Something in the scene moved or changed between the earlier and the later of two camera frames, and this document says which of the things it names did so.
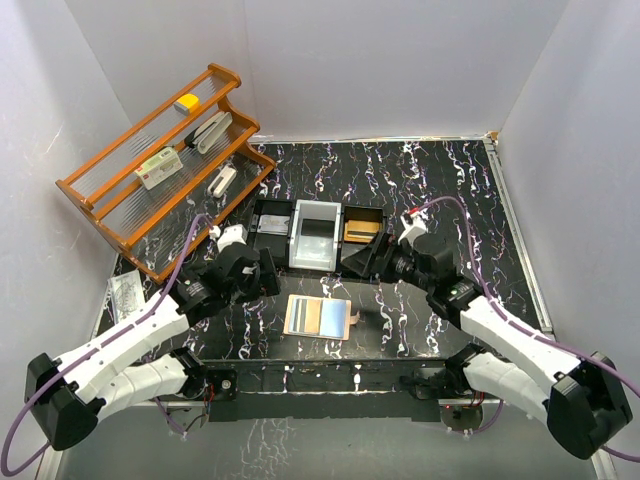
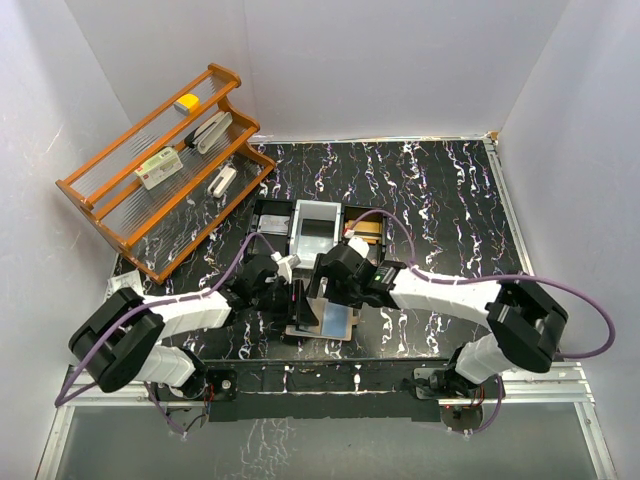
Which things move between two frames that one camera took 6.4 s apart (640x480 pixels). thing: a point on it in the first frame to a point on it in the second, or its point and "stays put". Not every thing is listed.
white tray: [314, 239] stays put
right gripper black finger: [370, 259] to [319, 272]
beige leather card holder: [319, 317] stays put
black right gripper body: [402, 267] to [346, 293]
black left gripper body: [257, 285] to [275, 300]
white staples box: [159, 168] stays put
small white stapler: [221, 183] stays put
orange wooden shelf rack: [166, 177] stays put
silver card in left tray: [273, 224] stays put
